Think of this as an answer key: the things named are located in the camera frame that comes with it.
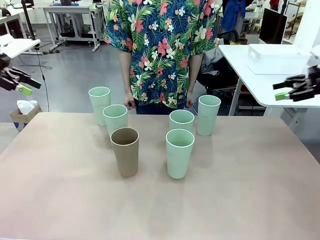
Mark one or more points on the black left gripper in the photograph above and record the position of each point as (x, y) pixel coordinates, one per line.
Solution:
(4, 62)

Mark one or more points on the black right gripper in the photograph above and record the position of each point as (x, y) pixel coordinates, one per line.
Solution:
(315, 80)

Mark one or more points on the white plastic basket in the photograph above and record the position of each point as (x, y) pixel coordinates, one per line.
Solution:
(275, 58)

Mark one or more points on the light green plastic cup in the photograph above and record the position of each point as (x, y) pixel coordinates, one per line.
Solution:
(178, 162)
(181, 126)
(116, 122)
(208, 120)
(97, 107)

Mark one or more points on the brown plastic cup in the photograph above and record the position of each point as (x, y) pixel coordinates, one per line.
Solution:
(127, 160)

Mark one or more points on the person's right forearm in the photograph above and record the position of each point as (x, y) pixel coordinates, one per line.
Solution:
(125, 72)

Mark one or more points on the person's right hand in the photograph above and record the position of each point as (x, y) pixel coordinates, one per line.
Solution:
(130, 101)

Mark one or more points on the person's left hand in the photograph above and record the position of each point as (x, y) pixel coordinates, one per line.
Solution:
(189, 101)

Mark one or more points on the crumpled white paper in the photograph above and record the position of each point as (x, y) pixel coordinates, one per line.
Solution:
(25, 105)

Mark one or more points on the cardboard box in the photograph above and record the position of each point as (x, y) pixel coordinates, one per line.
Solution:
(18, 118)

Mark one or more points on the white table with clamp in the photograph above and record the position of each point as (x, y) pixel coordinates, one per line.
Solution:
(20, 47)

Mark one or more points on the white desk dark cabinet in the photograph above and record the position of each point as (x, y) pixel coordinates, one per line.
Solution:
(11, 23)

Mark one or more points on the black stand pole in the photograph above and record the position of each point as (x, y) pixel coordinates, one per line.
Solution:
(27, 20)

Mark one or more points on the black computer monitor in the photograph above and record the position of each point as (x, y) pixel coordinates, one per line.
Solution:
(272, 26)

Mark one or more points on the black office chair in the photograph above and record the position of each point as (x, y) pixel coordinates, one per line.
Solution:
(220, 80)

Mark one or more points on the grey garment on chair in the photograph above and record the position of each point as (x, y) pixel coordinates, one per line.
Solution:
(212, 60)

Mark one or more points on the blue jacket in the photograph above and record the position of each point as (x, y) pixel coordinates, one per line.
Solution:
(232, 15)

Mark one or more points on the dark blue jeans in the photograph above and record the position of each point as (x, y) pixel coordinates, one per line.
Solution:
(155, 110)

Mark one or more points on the person in floral shirt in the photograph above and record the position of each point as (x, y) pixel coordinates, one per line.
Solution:
(160, 50)

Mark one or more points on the white metal-frame desk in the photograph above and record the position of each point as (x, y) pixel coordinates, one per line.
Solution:
(70, 11)

